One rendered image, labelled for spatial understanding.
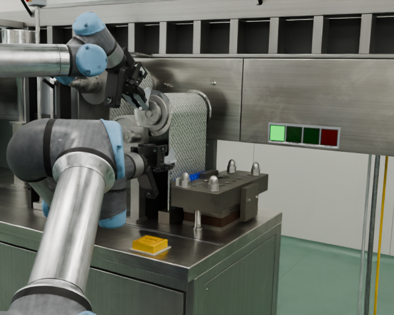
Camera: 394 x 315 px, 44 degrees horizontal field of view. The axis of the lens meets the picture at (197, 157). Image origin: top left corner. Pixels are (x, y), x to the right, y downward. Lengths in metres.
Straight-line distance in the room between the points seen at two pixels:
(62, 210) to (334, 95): 1.08
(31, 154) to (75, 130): 0.09
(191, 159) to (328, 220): 2.65
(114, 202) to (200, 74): 0.72
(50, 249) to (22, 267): 0.91
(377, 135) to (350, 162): 2.44
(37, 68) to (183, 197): 0.60
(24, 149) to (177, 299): 0.59
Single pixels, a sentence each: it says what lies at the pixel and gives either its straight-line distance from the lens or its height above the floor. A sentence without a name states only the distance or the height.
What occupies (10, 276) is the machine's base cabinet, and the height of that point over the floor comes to 0.71.
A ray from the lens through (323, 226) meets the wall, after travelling 4.25.
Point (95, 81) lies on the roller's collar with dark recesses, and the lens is 1.70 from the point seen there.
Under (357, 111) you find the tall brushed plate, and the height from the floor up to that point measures 1.27.
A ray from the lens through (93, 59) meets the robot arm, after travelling 1.19.
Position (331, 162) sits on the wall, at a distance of 4.12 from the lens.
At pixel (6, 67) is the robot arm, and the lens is 1.16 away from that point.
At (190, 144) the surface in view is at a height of 1.14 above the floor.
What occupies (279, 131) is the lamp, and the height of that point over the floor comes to 1.19.
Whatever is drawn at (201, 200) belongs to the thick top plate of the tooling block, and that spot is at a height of 1.00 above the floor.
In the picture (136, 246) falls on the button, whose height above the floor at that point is 0.91.
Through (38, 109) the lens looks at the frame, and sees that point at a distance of 1.74.
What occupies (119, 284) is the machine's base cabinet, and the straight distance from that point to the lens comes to 1.44.
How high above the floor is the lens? 1.36
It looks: 9 degrees down
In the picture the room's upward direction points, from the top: 2 degrees clockwise
